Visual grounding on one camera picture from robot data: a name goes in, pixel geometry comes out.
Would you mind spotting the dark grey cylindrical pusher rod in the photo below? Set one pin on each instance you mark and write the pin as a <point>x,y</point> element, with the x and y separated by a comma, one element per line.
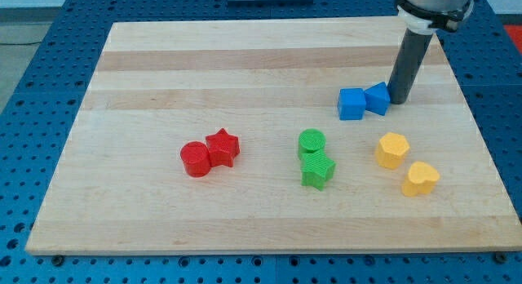
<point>412,51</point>

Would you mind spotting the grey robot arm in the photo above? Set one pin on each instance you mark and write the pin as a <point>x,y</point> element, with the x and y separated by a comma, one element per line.
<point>422,18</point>

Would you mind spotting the yellow hexagon block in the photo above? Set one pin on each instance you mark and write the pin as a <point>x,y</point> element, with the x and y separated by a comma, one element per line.
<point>391,150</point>

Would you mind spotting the yellow heart block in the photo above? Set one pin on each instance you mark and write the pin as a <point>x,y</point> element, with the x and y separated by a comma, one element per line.
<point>421,178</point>

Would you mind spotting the blue triangle block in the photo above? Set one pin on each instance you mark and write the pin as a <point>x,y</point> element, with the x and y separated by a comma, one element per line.
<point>377,99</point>

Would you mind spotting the blue cube block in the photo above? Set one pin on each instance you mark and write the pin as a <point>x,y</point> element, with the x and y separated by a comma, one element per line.
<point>351,104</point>

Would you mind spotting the green cylinder block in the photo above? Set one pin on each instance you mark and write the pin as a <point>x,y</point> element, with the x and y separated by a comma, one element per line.
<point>310,141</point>

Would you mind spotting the green star block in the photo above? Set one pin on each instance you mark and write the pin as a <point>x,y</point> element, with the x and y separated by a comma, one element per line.
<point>316,169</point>

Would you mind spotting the wooden board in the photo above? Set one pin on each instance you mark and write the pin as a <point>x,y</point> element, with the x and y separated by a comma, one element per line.
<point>120,187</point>

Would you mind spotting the red star block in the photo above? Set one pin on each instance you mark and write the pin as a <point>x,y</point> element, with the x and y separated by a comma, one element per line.
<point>223,148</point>

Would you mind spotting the red cylinder block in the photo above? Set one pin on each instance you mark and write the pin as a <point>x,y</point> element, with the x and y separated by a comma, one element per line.
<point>196,159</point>

